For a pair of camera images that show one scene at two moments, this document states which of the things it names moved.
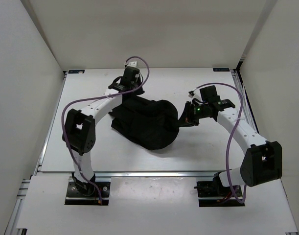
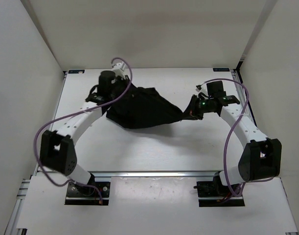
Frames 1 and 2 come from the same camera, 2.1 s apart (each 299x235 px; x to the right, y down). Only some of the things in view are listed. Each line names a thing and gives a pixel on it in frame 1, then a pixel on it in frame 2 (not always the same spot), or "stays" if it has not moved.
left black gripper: (139, 92) → (123, 79)
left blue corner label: (76, 71) stays
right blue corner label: (220, 69) stays
